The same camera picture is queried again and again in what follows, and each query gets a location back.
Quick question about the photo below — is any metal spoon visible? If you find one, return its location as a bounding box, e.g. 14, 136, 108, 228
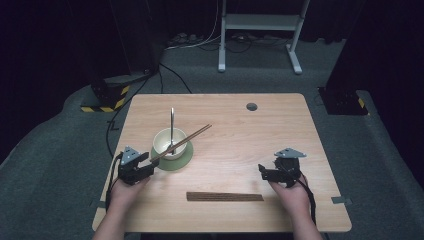
169, 107, 176, 157

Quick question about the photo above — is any person's left hand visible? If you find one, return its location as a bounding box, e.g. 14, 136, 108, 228
107, 176, 152, 215

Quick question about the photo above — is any brown wooden chopstick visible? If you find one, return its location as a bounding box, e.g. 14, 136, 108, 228
156, 125, 213, 162
149, 123, 213, 164

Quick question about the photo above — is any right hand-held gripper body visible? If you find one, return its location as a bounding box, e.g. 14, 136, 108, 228
273, 147, 307, 189

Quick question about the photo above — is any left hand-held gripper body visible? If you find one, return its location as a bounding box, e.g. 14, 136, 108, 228
116, 145, 156, 186

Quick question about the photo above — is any white floor cable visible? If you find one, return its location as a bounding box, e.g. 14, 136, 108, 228
165, 0, 222, 51

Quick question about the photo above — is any black stand with striped base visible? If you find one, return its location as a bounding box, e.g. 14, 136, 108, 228
80, 0, 162, 114

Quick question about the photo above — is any dark brown wooden strip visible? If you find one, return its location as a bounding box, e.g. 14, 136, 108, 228
185, 191, 265, 203

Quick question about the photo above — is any green round saucer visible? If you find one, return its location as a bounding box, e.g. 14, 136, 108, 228
150, 139, 195, 172

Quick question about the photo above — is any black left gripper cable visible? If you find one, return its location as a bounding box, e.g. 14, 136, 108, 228
105, 151, 125, 213

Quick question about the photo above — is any person's right hand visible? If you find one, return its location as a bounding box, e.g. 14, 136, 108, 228
267, 174, 313, 222

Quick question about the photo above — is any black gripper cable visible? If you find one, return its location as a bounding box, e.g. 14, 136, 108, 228
105, 151, 125, 213
298, 169, 318, 226

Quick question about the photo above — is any white metal stand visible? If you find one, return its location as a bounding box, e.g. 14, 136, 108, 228
217, 0, 311, 75

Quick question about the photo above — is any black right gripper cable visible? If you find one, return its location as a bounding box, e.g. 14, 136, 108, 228
298, 169, 318, 226

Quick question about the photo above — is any black stand with dark base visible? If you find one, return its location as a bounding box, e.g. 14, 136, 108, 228
317, 0, 424, 117

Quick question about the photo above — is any dark power strip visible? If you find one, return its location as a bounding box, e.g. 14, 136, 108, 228
167, 32, 205, 47

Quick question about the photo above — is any black floor cable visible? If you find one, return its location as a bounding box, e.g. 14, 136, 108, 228
105, 74, 153, 158
158, 63, 193, 95

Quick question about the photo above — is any grey tape piece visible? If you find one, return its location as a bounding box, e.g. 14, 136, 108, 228
89, 199, 108, 210
331, 196, 353, 206

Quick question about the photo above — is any cream ceramic bowl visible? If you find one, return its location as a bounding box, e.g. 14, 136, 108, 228
152, 127, 189, 161

